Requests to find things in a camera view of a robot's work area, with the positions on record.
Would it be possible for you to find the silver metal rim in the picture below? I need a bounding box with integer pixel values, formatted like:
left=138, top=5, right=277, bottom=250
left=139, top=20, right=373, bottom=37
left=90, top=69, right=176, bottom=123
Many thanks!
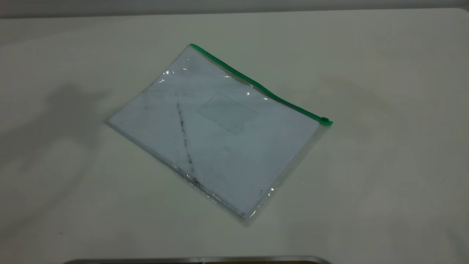
left=62, top=256, right=332, bottom=264

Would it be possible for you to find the clear zip bag green zipper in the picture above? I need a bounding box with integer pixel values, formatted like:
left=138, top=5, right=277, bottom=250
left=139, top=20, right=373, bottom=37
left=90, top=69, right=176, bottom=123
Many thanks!
left=107, top=43, right=334, bottom=227

